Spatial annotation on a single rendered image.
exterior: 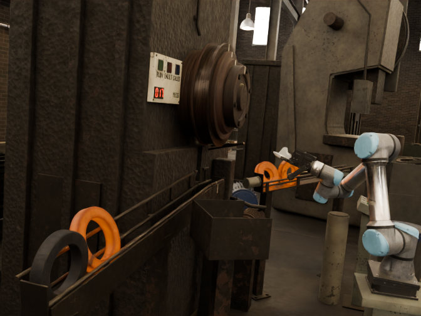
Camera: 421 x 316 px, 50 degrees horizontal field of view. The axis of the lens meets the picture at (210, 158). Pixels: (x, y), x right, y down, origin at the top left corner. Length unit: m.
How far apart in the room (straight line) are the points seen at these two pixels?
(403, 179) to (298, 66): 1.62
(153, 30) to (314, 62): 3.18
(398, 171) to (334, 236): 1.44
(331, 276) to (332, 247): 0.16
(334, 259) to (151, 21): 1.66
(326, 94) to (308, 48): 0.51
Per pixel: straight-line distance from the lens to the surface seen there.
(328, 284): 2.73
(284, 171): 2.61
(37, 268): 1.11
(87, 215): 1.30
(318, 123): 4.67
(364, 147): 2.07
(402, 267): 2.20
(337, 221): 2.62
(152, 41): 1.72
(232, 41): 10.93
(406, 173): 3.97
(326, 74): 4.68
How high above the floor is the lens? 1.06
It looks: 6 degrees down
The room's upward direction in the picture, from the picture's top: 5 degrees clockwise
